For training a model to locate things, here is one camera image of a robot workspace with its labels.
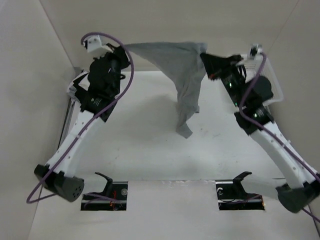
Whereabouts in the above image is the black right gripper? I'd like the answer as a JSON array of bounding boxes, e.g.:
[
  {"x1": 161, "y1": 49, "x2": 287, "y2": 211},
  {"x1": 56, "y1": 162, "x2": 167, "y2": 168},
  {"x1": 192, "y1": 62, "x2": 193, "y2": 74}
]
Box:
[{"x1": 200, "y1": 53, "x2": 246, "y2": 108}]

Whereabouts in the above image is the grey tank top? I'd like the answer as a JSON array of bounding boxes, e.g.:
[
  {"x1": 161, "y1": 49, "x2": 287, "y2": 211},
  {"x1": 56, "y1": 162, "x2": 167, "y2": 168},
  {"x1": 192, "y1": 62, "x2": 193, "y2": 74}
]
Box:
[{"x1": 126, "y1": 41, "x2": 207, "y2": 139}]

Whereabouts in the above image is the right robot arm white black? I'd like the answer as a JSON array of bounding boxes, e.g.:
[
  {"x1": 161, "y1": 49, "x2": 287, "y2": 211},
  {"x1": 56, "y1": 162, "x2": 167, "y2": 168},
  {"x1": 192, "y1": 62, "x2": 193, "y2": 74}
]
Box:
[{"x1": 200, "y1": 52, "x2": 320, "y2": 214}]

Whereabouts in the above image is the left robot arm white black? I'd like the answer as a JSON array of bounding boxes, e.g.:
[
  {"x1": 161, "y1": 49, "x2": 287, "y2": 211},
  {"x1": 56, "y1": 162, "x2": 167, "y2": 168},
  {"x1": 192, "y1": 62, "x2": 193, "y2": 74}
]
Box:
[{"x1": 34, "y1": 43, "x2": 134, "y2": 203}]

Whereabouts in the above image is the white folded tank top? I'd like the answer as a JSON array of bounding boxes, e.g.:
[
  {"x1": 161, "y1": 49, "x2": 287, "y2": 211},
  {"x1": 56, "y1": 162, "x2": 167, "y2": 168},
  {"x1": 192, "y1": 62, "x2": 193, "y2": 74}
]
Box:
[{"x1": 66, "y1": 71, "x2": 90, "y2": 100}]

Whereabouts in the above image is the white plastic mesh basket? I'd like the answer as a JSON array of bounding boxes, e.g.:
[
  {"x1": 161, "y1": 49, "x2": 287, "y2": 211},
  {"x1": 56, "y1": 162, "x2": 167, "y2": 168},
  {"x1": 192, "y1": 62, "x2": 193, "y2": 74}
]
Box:
[{"x1": 241, "y1": 54, "x2": 284, "y2": 106}]

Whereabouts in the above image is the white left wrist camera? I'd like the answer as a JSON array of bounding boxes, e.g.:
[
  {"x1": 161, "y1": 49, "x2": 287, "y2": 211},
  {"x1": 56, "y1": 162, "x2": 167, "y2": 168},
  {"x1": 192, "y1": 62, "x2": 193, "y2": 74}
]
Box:
[{"x1": 82, "y1": 35, "x2": 103, "y2": 54}]

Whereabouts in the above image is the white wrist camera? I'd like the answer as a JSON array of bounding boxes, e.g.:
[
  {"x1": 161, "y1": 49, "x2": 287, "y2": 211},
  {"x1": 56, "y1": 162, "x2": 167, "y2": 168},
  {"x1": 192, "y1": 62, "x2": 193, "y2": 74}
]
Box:
[
  {"x1": 82, "y1": 35, "x2": 103, "y2": 54},
  {"x1": 245, "y1": 43, "x2": 263, "y2": 63}
]

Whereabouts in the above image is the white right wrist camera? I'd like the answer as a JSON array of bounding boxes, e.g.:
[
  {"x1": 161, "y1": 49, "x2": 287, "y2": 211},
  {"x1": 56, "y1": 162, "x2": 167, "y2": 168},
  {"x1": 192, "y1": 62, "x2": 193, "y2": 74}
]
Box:
[{"x1": 245, "y1": 43, "x2": 263, "y2": 63}]

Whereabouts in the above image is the left aluminium table rail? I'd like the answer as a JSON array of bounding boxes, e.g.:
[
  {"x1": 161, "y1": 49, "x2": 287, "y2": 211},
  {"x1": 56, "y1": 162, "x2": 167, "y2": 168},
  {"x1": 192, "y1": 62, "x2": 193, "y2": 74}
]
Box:
[{"x1": 56, "y1": 86, "x2": 75, "y2": 150}]

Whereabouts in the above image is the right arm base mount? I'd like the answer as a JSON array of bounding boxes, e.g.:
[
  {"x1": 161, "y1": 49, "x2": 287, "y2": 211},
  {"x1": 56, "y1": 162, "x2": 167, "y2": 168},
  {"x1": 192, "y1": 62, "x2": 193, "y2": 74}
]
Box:
[{"x1": 215, "y1": 171, "x2": 265, "y2": 211}]

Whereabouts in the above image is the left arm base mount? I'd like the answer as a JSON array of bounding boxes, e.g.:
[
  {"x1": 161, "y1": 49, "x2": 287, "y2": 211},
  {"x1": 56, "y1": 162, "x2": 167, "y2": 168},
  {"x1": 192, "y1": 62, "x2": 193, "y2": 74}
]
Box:
[{"x1": 80, "y1": 172, "x2": 129, "y2": 212}]

